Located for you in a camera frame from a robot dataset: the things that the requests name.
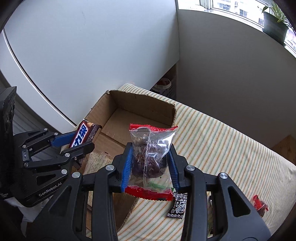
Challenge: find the red snack packet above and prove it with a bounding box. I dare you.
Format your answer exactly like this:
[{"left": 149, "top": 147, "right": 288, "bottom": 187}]
[{"left": 252, "top": 195, "right": 269, "bottom": 217}]

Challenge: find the window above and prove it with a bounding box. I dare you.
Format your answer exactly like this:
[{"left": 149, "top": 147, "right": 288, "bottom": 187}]
[{"left": 178, "top": 0, "right": 296, "bottom": 56}]

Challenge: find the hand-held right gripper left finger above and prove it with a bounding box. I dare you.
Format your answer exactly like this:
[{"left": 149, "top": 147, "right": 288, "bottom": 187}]
[{"left": 26, "top": 142, "right": 134, "bottom": 241}]

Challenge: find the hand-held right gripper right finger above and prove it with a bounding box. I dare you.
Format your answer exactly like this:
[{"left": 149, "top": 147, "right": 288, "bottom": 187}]
[{"left": 167, "top": 144, "right": 272, "bottom": 241}]

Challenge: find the grey ribbed panel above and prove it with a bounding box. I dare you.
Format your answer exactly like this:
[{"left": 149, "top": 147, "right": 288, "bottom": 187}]
[{"left": 9, "top": 102, "right": 50, "bottom": 137}]

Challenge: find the brown blue chocolate bar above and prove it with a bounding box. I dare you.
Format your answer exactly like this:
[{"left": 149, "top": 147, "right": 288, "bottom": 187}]
[{"left": 69, "top": 119, "right": 102, "bottom": 167}]

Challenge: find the striped cloth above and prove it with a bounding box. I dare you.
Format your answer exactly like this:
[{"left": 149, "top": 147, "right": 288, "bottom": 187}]
[{"left": 117, "top": 83, "right": 296, "bottom": 241}]

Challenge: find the yellow green snack packet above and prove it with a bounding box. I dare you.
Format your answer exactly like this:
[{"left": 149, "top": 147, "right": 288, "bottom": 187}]
[{"left": 207, "top": 195, "right": 216, "bottom": 239}]

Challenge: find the small black snack packet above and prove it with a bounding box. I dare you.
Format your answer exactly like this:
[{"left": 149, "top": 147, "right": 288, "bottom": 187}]
[{"left": 166, "top": 192, "right": 188, "bottom": 219}]

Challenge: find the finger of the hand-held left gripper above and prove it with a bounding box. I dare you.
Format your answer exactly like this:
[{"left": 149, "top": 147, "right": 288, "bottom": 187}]
[
  {"left": 23, "top": 141, "right": 96, "bottom": 178},
  {"left": 19, "top": 128, "right": 78, "bottom": 153}
]

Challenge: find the wooden furniture piece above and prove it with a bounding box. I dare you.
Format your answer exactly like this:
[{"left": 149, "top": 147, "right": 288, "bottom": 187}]
[{"left": 272, "top": 134, "right": 296, "bottom": 165}]

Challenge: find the dark plastic crate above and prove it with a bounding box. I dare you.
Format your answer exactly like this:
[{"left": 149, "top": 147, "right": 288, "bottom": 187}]
[{"left": 161, "top": 75, "right": 177, "bottom": 100}]

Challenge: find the clear red-edged dark cake packet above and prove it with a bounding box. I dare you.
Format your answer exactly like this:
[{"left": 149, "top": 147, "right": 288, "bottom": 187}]
[{"left": 129, "top": 123, "right": 178, "bottom": 202}]

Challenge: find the large clear printed snack packet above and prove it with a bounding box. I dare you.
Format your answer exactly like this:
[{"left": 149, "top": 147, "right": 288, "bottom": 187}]
[{"left": 89, "top": 151, "right": 116, "bottom": 174}]

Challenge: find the potted plant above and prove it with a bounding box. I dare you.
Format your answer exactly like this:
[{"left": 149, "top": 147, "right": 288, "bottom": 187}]
[{"left": 261, "top": 2, "right": 295, "bottom": 46}]

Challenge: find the cardboard box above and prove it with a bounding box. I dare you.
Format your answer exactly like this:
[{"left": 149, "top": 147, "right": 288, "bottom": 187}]
[{"left": 82, "top": 90, "right": 176, "bottom": 235}]

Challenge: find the white cabinet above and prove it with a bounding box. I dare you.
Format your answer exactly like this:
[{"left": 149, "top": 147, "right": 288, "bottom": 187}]
[{"left": 0, "top": 0, "right": 179, "bottom": 139}]

